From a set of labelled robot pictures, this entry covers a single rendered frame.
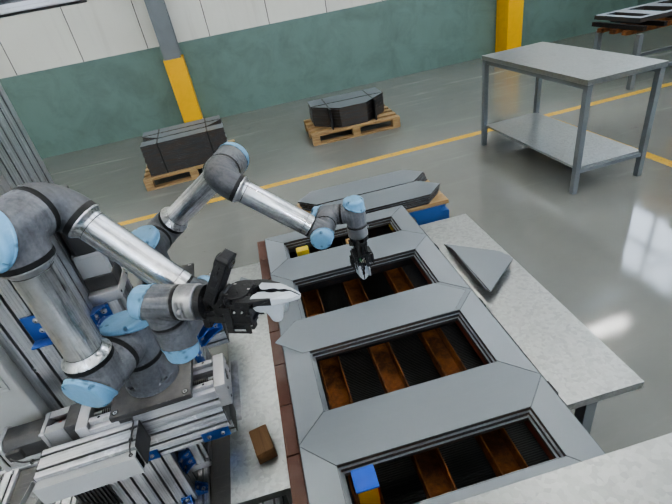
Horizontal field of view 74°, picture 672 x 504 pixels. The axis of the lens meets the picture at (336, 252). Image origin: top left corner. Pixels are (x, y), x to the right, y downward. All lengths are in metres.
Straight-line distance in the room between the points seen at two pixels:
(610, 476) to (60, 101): 8.57
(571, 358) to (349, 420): 0.78
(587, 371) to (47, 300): 1.52
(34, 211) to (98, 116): 7.71
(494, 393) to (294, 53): 7.63
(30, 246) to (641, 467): 1.27
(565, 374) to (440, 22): 8.21
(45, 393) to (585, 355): 1.74
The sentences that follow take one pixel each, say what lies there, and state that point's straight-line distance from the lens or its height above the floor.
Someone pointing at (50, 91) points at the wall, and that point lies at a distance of 8.82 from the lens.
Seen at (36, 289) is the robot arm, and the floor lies 1.50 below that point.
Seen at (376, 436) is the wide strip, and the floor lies 0.85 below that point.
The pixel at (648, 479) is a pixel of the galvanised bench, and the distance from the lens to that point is 1.13.
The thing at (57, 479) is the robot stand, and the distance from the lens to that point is 1.51.
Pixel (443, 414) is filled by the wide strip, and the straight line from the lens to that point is 1.39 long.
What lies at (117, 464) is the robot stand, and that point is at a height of 0.95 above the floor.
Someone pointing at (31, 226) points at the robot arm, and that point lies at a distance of 1.06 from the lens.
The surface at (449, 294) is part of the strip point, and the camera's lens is 1.76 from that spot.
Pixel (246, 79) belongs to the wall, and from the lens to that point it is 8.48.
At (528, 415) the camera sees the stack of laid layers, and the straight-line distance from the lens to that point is 1.44.
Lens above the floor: 1.96
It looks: 32 degrees down
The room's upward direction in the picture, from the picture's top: 11 degrees counter-clockwise
